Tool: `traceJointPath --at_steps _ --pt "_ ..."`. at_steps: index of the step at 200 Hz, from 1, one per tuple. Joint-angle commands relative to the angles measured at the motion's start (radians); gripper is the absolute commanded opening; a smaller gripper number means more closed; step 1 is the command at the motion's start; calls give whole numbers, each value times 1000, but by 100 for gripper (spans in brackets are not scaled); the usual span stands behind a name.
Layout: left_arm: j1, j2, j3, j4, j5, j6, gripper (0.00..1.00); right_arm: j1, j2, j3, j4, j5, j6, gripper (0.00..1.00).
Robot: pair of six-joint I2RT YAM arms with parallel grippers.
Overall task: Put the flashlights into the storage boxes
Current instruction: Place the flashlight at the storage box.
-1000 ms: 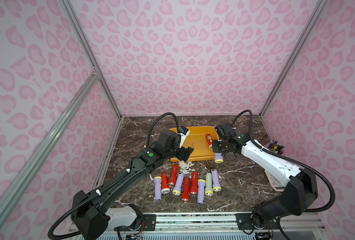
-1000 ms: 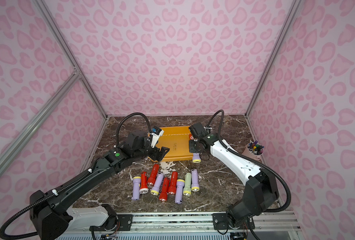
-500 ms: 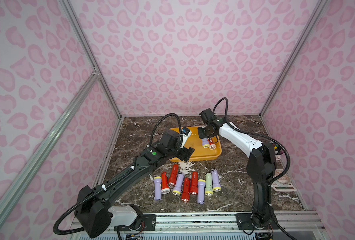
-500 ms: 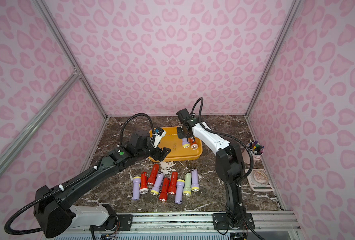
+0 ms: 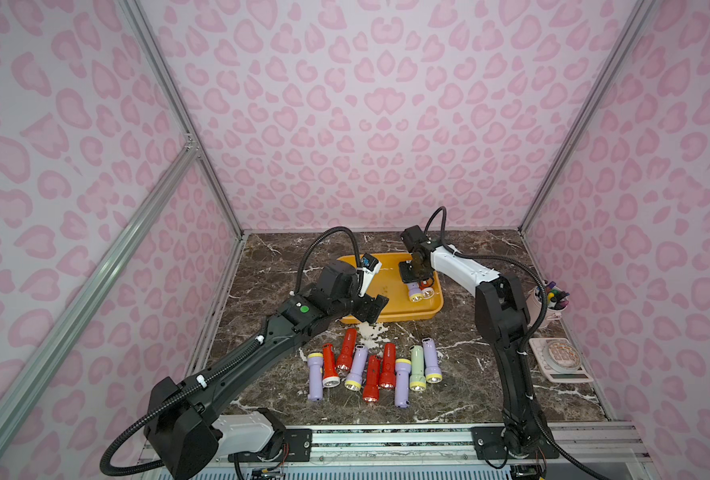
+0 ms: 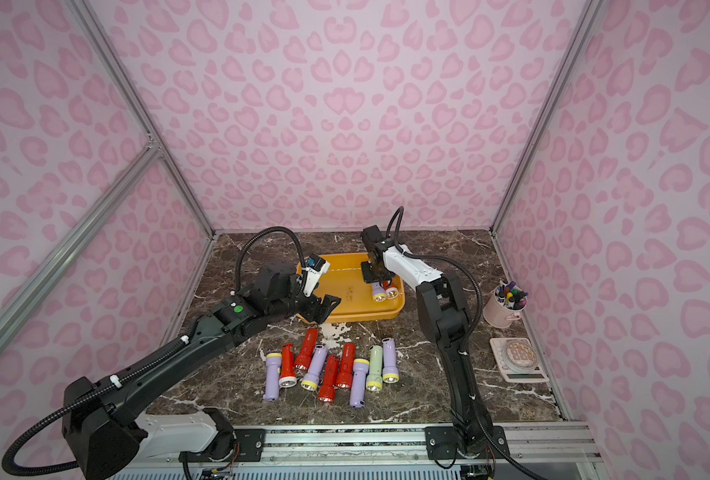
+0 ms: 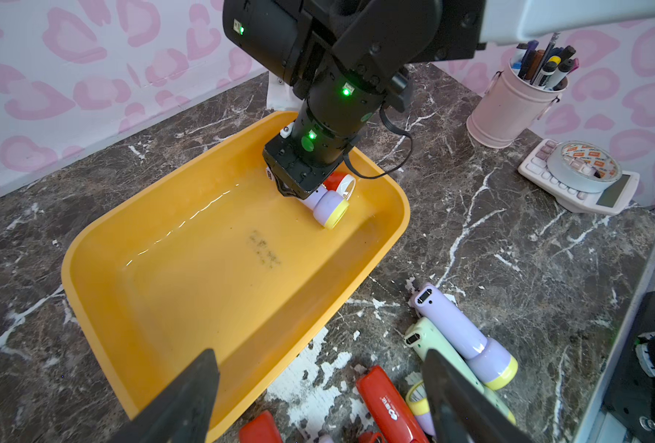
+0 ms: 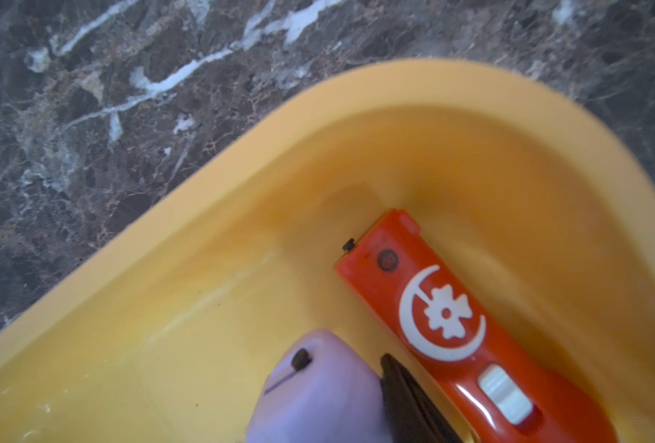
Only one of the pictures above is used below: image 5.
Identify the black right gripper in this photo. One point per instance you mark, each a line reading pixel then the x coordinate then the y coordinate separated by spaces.
pixel 415 271

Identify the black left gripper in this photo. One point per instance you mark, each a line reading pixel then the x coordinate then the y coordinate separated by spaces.
pixel 371 306

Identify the red flashlight white logo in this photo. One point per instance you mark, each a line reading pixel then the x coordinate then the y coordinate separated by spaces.
pixel 426 287

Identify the purple flashlight yellow top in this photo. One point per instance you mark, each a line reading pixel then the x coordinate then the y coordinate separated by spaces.
pixel 402 381

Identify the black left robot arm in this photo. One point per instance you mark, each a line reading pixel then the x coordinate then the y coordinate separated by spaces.
pixel 179 422

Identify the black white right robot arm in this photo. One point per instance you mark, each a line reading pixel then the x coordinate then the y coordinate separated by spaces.
pixel 504 322

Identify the yellow plastic storage tray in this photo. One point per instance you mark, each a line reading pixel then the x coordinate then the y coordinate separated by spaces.
pixel 400 308

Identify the red flashlight white head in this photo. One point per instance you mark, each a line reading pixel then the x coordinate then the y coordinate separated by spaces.
pixel 330 374

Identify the pink pen holder cup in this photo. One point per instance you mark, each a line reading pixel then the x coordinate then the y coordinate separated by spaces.
pixel 550 298

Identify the white kitchen scale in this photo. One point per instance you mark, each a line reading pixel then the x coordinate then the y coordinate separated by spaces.
pixel 559 361

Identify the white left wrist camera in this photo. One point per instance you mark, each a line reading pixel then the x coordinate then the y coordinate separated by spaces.
pixel 370 267

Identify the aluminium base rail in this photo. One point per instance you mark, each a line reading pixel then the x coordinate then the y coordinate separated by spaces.
pixel 462 451

